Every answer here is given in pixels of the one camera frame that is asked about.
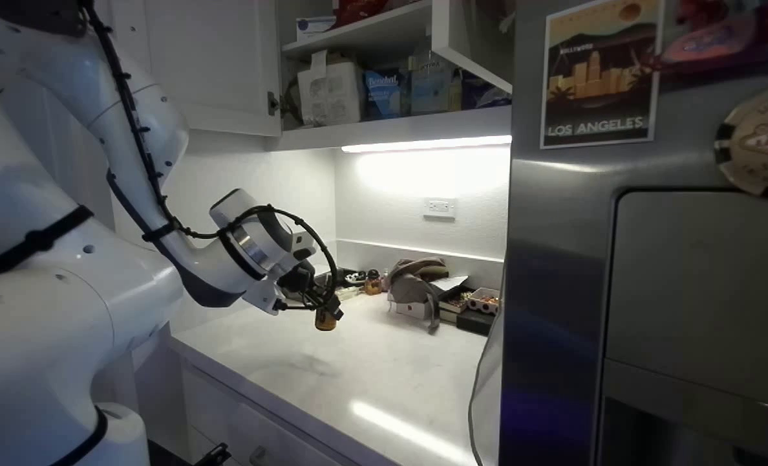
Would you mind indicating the pink red magnet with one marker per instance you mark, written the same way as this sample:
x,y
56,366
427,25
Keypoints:
x,y
714,40

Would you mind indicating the white cabinet shelf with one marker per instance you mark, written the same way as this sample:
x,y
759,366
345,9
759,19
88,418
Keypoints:
x,y
472,33

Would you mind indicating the white paper bag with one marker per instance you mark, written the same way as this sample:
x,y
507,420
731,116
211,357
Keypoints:
x,y
328,90

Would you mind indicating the white wall outlet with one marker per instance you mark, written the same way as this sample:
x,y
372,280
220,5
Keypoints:
x,y
440,208

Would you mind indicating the white lower cabinet drawer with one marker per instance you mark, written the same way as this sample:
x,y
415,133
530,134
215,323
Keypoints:
x,y
195,402

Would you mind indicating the Los Angeles poster magnet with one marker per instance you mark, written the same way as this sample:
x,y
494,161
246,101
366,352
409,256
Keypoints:
x,y
596,81

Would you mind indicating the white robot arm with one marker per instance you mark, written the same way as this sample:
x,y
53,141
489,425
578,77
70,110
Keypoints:
x,y
72,295

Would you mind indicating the round poker chip magnet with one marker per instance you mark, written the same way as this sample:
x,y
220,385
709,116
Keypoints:
x,y
740,145

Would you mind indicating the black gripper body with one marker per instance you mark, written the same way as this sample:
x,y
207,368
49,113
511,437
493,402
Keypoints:
x,y
304,287

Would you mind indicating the under-cabinet light strip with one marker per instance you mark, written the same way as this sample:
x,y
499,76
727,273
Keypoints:
x,y
447,143

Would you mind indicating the small round counter item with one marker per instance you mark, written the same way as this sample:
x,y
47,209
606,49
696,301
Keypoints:
x,y
369,280

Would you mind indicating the small brown box pile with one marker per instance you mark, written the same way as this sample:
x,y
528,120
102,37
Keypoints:
x,y
465,306

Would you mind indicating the white cabinet door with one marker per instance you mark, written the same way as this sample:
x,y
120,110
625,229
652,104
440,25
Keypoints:
x,y
217,60

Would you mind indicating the stainless steel refrigerator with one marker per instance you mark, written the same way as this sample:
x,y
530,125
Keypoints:
x,y
634,286

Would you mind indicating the blue snack bag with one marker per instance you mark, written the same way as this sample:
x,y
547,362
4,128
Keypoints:
x,y
380,93

